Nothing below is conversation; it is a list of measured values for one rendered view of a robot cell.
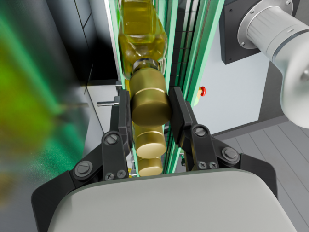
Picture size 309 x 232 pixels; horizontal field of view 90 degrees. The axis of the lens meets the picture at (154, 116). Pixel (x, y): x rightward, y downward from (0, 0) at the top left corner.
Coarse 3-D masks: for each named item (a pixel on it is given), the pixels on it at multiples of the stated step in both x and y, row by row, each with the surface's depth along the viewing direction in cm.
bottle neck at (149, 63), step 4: (140, 60) 16; (144, 60) 16; (148, 60) 16; (152, 60) 16; (136, 64) 16; (140, 64) 15; (144, 64) 15; (148, 64) 15; (152, 64) 15; (156, 64) 16; (132, 68) 16; (136, 68) 15; (140, 68) 15; (156, 68) 16; (132, 72) 16
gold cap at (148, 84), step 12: (144, 72) 14; (156, 72) 14; (132, 84) 14; (144, 84) 13; (156, 84) 13; (132, 96) 13; (144, 96) 12; (156, 96) 12; (168, 96) 13; (132, 108) 12; (144, 108) 12; (156, 108) 12; (168, 108) 12; (132, 120) 13; (144, 120) 13; (156, 120) 13; (168, 120) 13
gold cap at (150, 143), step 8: (136, 128) 18; (144, 128) 17; (152, 128) 17; (160, 128) 18; (136, 136) 17; (144, 136) 16; (152, 136) 16; (160, 136) 17; (136, 144) 17; (144, 144) 16; (152, 144) 16; (160, 144) 16; (136, 152) 17; (144, 152) 17; (152, 152) 17; (160, 152) 17
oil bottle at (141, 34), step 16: (128, 0) 26; (144, 0) 26; (128, 16) 20; (144, 16) 21; (128, 32) 17; (144, 32) 17; (160, 32) 17; (128, 48) 16; (144, 48) 16; (160, 48) 16; (128, 64) 17; (160, 64) 17; (128, 80) 19
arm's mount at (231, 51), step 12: (228, 0) 54; (240, 0) 52; (252, 0) 53; (228, 12) 55; (240, 12) 55; (228, 24) 58; (228, 36) 62; (228, 48) 66; (240, 48) 67; (228, 60) 71
